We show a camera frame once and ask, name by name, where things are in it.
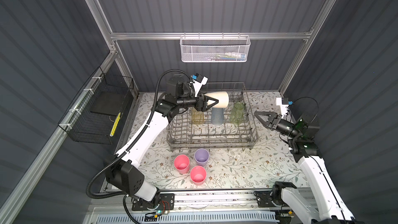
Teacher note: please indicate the green glass cup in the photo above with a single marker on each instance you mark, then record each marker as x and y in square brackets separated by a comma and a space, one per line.
[237, 113]

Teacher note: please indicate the blue translucent cup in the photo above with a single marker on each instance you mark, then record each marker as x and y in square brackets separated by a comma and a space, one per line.
[217, 116]

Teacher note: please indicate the black wire wall basket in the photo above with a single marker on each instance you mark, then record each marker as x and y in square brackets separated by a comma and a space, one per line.
[83, 126]

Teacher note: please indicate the black pad in basket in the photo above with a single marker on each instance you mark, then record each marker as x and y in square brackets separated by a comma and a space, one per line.
[109, 104]

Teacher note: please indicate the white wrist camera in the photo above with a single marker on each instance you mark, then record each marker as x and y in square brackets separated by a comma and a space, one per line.
[283, 103]
[198, 81]

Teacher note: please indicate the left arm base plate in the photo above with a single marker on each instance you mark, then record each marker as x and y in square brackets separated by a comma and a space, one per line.
[160, 202]

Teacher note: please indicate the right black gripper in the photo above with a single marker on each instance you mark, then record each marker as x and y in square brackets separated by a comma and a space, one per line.
[276, 121]

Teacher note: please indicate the purple plastic cup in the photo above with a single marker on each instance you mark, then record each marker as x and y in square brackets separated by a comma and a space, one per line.
[201, 157]

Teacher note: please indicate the beige plastic cup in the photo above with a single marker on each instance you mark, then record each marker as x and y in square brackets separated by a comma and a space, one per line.
[222, 96]

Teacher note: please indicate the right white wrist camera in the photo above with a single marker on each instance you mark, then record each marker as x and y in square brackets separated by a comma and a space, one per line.
[283, 103]

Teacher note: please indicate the grey wire dish rack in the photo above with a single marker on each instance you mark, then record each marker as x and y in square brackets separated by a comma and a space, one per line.
[181, 133]

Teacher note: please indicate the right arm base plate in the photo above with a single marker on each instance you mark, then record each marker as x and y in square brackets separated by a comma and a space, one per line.
[264, 198]

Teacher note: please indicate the pink plastic cup front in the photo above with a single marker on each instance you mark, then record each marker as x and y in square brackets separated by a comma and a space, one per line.
[198, 175]

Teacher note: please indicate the pink plastic cup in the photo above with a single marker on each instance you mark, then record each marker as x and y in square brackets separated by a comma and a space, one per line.
[198, 175]
[182, 164]

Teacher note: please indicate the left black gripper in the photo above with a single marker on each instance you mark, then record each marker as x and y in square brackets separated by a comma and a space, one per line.
[199, 102]

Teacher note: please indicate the floral table mat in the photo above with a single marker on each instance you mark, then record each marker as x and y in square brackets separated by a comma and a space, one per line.
[269, 161]

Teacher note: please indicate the white mesh wall basket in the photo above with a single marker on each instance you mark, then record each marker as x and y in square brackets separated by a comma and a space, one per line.
[194, 48]

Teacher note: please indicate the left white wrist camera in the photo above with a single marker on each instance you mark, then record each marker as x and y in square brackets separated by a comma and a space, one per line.
[198, 81]

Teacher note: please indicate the tubes in white basket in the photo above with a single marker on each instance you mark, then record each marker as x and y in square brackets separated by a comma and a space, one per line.
[229, 56]

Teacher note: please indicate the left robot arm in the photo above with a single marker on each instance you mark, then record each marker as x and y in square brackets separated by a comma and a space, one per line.
[175, 92]

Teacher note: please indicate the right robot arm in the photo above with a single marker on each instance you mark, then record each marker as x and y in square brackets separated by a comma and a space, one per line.
[300, 134]

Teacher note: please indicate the yellow glass cup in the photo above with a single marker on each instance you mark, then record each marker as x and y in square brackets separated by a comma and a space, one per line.
[197, 117]

